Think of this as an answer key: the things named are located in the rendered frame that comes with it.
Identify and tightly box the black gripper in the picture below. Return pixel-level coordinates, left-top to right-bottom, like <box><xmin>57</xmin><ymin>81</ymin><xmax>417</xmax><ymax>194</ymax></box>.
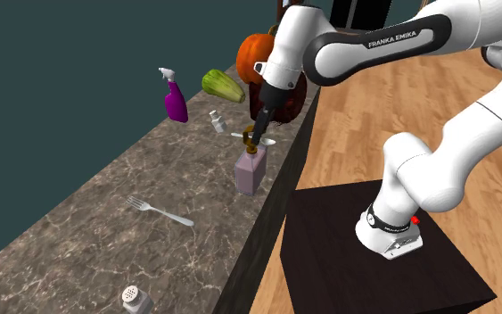
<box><xmin>251</xmin><ymin>80</ymin><xmax>294</xmax><ymax>147</ymax></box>

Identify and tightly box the white flat utensil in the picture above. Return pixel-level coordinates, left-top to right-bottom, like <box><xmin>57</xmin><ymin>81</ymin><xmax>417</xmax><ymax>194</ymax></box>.
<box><xmin>230</xmin><ymin>131</ymin><xmax>277</xmax><ymax>147</ymax></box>

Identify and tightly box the dark red round object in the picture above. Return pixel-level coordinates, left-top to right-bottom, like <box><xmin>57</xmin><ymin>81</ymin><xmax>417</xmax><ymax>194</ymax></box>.
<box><xmin>248</xmin><ymin>71</ymin><xmax>309</xmax><ymax>127</ymax></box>

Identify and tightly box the small white bottle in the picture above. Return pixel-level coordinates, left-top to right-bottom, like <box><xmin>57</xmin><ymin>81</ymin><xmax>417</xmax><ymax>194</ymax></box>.
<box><xmin>208</xmin><ymin>110</ymin><xmax>229</xmax><ymax>134</ymax></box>

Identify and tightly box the pink soap dispenser bottle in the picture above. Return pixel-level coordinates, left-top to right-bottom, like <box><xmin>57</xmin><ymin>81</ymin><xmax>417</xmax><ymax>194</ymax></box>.
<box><xmin>234</xmin><ymin>125</ymin><xmax>269</xmax><ymax>197</ymax></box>

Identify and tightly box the green squash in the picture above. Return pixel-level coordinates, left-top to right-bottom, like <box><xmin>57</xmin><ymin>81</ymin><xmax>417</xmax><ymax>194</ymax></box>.
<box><xmin>201</xmin><ymin>69</ymin><xmax>247</xmax><ymax>104</ymax></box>

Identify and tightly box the orange pumpkin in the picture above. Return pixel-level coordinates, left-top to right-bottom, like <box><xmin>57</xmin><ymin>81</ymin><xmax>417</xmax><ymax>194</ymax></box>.
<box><xmin>235</xmin><ymin>25</ymin><xmax>279</xmax><ymax>86</ymax></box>

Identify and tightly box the purple spray bottle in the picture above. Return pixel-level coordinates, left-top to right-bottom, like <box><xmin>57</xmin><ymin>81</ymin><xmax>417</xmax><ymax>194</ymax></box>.
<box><xmin>158</xmin><ymin>67</ymin><xmax>189</xmax><ymax>124</ymax></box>

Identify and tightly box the silver fork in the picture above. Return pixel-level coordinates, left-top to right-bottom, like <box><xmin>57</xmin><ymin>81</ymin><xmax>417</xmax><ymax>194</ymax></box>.
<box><xmin>125</xmin><ymin>195</ymin><xmax>195</xmax><ymax>227</ymax></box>

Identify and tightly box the black cabinet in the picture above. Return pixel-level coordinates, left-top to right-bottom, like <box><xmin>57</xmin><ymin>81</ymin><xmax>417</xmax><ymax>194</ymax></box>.
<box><xmin>329</xmin><ymin>0</ymin><xmax>394</xmax><ymax>32</ymax></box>

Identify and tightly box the dark robot stand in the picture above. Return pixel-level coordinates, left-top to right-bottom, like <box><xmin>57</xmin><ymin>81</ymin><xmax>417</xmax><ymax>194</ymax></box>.
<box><xmin>279</xmin><ymin>178</ymin><xmax>498</xmax><ymax>314</ymax></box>

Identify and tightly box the grey shaker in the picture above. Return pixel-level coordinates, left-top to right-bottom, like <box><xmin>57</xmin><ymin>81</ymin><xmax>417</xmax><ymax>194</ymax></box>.
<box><xmin>120</xmin><ymin>285</ymin><xmax>154</xmax><ymax>314</ymax></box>

